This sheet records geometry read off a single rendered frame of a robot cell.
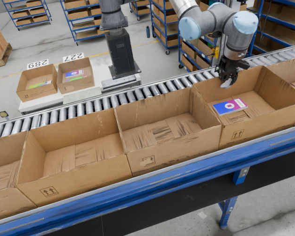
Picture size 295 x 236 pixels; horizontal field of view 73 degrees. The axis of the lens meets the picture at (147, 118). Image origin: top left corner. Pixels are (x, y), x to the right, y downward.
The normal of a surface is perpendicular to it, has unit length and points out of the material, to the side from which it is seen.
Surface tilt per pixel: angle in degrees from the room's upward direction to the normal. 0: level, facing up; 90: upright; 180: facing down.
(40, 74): 88
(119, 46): 90
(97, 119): 90
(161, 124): 0
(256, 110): 5
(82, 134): 89
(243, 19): 17
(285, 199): 0
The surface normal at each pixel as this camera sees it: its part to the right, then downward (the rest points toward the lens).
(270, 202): -0.12, -0.73
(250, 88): 0.28, 0.68
